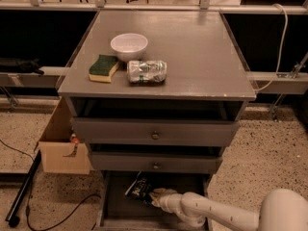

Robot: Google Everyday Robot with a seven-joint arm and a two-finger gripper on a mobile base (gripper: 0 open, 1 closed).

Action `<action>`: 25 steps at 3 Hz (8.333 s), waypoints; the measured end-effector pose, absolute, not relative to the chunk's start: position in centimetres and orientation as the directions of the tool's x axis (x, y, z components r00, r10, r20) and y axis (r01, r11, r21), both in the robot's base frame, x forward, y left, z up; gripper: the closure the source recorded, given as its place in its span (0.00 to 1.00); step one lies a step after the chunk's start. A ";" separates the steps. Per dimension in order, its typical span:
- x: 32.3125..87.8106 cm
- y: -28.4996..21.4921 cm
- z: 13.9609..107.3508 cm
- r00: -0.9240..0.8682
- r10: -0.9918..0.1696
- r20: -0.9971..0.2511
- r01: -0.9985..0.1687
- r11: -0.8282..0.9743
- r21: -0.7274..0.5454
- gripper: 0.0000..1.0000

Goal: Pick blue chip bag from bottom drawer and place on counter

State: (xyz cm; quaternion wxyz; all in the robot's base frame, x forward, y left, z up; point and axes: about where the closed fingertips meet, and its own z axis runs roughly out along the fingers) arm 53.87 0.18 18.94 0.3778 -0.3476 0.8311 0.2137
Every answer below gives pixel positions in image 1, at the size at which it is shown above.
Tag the white bowl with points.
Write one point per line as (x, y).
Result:
(129, 47)

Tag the brass top drawer knob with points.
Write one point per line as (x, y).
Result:
(155, 135)

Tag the grey middle drawer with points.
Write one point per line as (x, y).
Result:
(144, 161)

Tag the brass middle drawer knob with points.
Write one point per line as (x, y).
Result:
(156, 166)

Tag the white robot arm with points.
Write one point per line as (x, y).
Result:
(281, 210)

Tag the grey bottom drawer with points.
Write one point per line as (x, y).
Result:
(119, 212)

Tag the cardboard box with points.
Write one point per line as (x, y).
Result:
(61, 151)

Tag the brass drawer knob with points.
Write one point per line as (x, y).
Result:
(155, 135)
(156, 166)

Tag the green yellow sponge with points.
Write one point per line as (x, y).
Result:
(103, 69)

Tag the grey top drawer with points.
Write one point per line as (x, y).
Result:
(138, 131)

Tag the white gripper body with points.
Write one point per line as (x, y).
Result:
(167, 201)

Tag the grey drawer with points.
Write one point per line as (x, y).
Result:
(144, 161)
(138, 131)
(119, 212)

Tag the black floor rail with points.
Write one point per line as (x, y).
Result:
(25, 179)

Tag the grey drawer cabinet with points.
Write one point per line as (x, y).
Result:
(205, 77)

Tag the black object on ledge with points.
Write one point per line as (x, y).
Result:
(12, 65)

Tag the blue chip bag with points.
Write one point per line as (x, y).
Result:
(141, 189)

